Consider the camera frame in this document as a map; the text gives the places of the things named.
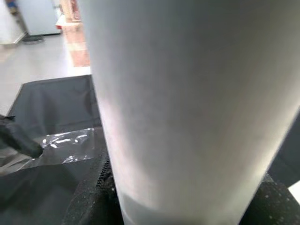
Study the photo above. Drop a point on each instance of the white plastic table leg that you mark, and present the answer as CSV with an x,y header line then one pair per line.
x,y
187,93

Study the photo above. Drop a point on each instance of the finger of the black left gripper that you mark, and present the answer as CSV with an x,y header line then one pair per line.
x,y
18,138

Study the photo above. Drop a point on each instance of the white chest freezer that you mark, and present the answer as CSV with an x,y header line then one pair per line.
x,y
39,16

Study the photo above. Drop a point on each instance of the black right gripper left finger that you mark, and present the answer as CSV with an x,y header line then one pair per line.
x,y
93,201

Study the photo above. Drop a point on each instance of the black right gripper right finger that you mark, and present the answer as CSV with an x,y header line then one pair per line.
x,y
274,206

